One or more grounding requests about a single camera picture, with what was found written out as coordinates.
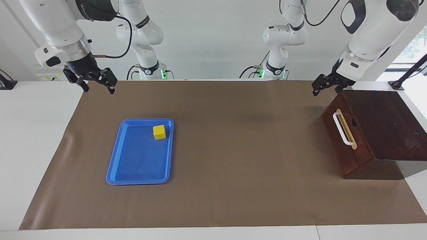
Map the wooden drawer with white handle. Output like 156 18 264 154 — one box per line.
322 93 374 178

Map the yellow cube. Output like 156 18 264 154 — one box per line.
153 125 167 140

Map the dark wooden cabinet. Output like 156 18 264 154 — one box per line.
340 89 427 180

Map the black stand base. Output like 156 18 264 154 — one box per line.
0 69 18 90

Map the blue plastic tray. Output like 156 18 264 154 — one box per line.
106 118 174 185

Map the bright window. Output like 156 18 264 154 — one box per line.
391 28 427 72

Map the brown table mat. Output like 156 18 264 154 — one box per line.
19 79 427 230

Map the black right base cable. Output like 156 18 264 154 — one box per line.
126 65 142 80

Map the black base cable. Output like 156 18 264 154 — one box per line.
126 65 142 80
239 50 270 79

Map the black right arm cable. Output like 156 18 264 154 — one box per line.
92 15 133 59

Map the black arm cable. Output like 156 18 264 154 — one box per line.
92 15 133 59
300 0 341 27

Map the white wall socket box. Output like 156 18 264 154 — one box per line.
36 67 66 81

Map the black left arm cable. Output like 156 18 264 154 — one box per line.
300 0 341 27

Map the black angled camera stand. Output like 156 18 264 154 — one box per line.
389 53 427 90

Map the black left base cable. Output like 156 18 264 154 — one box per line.
239 50 270 79

